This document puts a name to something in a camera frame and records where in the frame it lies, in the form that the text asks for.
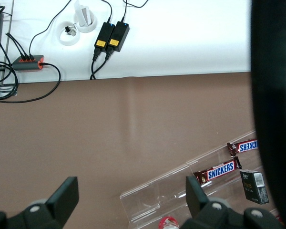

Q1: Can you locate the clear acrylic stepped display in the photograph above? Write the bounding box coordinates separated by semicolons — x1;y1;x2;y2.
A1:
119;130;277;229

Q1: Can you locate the long black hub cable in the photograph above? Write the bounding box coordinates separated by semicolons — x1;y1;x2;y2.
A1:
28;0;72;57

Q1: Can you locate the black cable with orange plug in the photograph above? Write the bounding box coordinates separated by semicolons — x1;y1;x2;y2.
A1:
0;61;61;104

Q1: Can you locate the brown Snickers bar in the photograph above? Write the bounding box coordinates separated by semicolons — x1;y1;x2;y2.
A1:
226;139;260;157
193;156;243;186

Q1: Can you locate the red snack can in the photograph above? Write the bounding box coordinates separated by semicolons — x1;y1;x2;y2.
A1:
158;216;180;229

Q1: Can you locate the thin black adapter cord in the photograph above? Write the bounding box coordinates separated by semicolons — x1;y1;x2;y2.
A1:
102;0;113;23
122;0;149;22

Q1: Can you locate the white plastic piece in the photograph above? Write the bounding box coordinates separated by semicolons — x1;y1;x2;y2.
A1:
74;0;91;27

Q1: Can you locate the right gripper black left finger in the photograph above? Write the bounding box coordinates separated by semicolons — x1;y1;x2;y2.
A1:
0;176;80;229

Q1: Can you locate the small black box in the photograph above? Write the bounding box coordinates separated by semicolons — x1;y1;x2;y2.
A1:
239;169;270;205

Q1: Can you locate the black adapter mains cord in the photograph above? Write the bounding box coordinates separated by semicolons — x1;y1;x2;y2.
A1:
91;47;114;80
90;47;103;80

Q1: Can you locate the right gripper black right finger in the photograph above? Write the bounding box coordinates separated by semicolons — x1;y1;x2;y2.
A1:
178;176;285;229

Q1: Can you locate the black power adapter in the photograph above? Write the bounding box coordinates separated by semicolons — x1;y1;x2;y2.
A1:
93;21;116;50
107;21;131;53

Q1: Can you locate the aluminium strip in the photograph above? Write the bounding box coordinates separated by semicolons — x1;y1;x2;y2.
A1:
1;0;15;85

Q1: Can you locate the grey orange USB hub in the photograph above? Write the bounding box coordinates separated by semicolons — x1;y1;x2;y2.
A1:
11;54;45;72

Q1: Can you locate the thick black cable sleeve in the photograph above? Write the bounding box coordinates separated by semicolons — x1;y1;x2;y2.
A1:
250;0;286;229

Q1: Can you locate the small black silver clip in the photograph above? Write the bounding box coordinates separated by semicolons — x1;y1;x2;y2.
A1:
64;26;78;37

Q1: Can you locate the black hub cable bundle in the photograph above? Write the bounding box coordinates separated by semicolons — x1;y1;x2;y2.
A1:
5;32;35;62

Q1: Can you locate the silver foil tape patch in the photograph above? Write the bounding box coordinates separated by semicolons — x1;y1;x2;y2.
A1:
0;84;18;97

